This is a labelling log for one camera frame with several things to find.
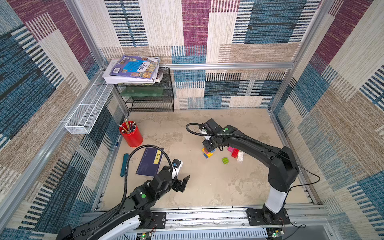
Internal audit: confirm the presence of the red long lego brick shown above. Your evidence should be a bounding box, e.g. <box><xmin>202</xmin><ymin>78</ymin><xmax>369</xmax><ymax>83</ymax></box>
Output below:
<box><xmin>231</xmin><ymin>149</ymin><xmax>239</xmax><ymax>159</ymax></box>

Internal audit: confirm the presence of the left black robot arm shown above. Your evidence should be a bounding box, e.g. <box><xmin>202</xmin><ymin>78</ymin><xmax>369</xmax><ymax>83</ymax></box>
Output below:
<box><xmin>56</xmin><ymin>170</ymin><xmax>190</xmax><ymax>240</ymax></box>

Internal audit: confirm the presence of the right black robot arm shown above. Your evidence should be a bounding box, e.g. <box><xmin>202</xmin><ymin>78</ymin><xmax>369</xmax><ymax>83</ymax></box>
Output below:
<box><xmin>200</xmin><ymin>124</ymin><xmax>300</xmax><ymax>224</ymax></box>

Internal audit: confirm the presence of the lime green square lego brick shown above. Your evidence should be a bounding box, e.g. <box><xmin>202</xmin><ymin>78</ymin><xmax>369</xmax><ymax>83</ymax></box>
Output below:
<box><xmin>222</xmin><ymin>157</ymin><xmax>229</xmax><ymax>164</ymax></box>

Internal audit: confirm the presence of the white long lego brick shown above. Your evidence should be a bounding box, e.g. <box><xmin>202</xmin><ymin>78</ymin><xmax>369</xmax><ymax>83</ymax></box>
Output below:
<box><xmin>237</xmin><ymin>152</ymin><xmax>244</xmax><ymax>163</ymax></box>

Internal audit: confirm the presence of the purple notebook yellow label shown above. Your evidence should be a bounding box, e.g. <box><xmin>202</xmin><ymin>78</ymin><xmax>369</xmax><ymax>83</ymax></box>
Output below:
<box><xmin>136</xmin><ymin>148</ymin><xmax>163</xmax><ymax>177</ymax></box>

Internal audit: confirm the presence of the red pencil cup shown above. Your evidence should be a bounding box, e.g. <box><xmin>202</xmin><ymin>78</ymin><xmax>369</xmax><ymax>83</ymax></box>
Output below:
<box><xmin>119</xmin><ymin>119</ymin><xmax>144</xmax><ymax>148</ymax></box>

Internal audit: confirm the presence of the stack of books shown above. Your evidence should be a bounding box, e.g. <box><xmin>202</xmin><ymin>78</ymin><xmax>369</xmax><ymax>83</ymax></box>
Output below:
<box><xmin>102</xmin><ymin>55</ymin><xmax>164</xmax><ymax>85</ymax></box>

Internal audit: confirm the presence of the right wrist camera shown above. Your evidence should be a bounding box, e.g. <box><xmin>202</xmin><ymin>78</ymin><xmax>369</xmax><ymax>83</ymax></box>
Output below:
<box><xmin>199</xmin><ymin>119</ymin><xmax>223</xmax><ymax>134</ymax></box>

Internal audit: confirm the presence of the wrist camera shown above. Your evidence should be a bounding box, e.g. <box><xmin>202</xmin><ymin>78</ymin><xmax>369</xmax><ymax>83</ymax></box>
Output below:
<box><xmin>199</xmin><ymin>119</ymin><xmax>223</xmax><ymax>134</ymax></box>
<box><xmin>172</xmin><ymin>159</ymin><xmax>183</xmax><ymax>179</ymax></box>

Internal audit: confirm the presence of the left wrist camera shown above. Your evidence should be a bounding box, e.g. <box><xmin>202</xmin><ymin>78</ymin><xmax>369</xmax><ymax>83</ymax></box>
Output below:
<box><xmin>172</xmin><ymin>159</ymin><xmax>183</xmax><ymax>179</ymax></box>

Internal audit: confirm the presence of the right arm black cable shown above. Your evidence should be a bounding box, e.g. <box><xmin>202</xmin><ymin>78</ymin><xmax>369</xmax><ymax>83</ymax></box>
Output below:
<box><xmin>185</xmin><ymin>122</ymin><xmax>265</xmax><ymax>145</ymax></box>

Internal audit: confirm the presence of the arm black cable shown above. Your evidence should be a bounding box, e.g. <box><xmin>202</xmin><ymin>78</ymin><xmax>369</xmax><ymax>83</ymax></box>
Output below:
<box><xmin>185</xmin><ymin>122</ymin><xmax>265</xmax><ymax>145</ymax></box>
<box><xmin>123</xmin><ymin>144</ymin><xmax>175</xmax><ymax>211</ymax></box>

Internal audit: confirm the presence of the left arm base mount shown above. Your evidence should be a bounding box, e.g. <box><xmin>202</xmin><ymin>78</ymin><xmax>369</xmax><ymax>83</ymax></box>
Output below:
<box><xmin>139</xmin><ymin>212</ymin><xmax>167</xmax><ymax>230</ymax></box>

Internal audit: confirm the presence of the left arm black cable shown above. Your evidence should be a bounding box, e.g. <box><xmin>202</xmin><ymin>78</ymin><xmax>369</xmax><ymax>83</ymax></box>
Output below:
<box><xmin>123</xmin><ymin>144</ymin><xmax>175</xmax><ymax>211</ymax></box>

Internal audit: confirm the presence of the black wire shelf rack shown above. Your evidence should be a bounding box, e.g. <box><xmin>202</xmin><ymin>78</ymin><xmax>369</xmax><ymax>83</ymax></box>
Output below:
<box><xmin>115</xmin><ymin>68</ymin><xmax>175</xmax><ymax>113</ymax></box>

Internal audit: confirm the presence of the blue pen by wall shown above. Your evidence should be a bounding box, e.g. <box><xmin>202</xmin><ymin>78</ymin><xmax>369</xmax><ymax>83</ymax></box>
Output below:
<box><xmin>115</xmin><ymin>136</ymin><xmax>121</xmax><ymax>148</ymax></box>

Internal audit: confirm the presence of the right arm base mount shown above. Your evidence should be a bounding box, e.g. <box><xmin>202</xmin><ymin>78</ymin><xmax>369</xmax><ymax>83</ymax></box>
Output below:
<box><xmin>246</xmin><ymin>206</ymin><xmax>291</xmax><ymax>226</ymax></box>

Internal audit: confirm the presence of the white wire mesh basket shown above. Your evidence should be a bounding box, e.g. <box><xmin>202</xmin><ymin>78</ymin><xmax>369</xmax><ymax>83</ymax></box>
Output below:
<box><xmin>65</xmin><ymin>84</ymin><xmax>114</xmax><ymax>134</ymax></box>

